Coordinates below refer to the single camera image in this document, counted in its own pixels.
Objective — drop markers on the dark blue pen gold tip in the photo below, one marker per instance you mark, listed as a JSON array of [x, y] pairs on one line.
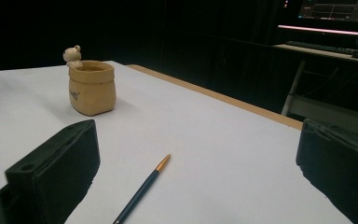
[[143, 189]]

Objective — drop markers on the computer monitor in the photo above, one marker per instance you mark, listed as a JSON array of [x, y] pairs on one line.
[[335, 11]]

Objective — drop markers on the white table cover sheet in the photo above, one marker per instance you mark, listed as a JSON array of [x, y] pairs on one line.
[[180, 130]]

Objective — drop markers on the tan bag-shaped pen holder with bear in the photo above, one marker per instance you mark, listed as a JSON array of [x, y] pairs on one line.
[[91, 88]]

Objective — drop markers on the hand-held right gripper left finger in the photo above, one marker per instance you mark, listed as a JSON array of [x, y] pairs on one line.
[[59, 168]]

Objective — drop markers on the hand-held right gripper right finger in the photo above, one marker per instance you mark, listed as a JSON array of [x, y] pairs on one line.
[[338, 165]]

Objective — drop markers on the black keyboard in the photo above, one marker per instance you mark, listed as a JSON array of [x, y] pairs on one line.
[[320, 47]]

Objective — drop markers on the side desk with metal frame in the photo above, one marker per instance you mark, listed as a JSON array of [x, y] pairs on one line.
[[329, 90]]

